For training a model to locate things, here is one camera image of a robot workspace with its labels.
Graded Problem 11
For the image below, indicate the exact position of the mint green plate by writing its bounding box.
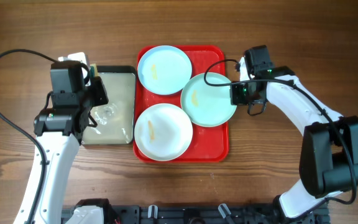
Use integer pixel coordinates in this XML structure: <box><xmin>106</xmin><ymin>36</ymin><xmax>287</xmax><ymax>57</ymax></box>
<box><xmin>180</xmin><ymin>72</ymin><xmax>237</xmax><ymax>128</ymax></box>

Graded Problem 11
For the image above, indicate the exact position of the black water basin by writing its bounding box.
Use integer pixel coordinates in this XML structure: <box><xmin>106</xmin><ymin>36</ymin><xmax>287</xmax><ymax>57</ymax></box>
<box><xmin>82</xmin><ymin>65</ymin><xmax>137</xmax><ymax>146</ymax></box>

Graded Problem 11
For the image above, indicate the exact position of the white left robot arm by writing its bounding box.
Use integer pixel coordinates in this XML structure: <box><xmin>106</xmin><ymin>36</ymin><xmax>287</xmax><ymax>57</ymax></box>
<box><xmin>14</xmin><ymin>60</ymin><xmax>108</xmax><ymax>223</ymax></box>

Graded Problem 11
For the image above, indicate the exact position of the white plate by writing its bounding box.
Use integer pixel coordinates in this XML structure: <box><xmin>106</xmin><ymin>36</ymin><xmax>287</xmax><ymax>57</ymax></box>
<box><xmin>134</xmin><ymin>103</ymin><xmax>193</xmax><ymax>162</ymax></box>

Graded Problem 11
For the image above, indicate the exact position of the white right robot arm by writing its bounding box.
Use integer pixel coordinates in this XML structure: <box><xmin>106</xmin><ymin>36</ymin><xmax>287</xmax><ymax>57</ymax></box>
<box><xmin>231</xmin><ymin>45</ymin><xmax>358</xmax><ymax>223</ymax></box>

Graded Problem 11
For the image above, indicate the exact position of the yellow green sponge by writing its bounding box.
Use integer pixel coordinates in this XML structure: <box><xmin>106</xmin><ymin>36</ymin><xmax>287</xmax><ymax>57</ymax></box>
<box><xmin>90</xmin><ymin>64</ymin><xmax>99</xmax><ymax>78</ymax></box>

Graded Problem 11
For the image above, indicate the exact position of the light blue plate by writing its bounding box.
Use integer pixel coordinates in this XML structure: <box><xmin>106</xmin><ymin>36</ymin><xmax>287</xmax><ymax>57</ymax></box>
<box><xmin>137</xmin><ymin>45</ymin><xmax>192</xmax><ymax>95</ymax></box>

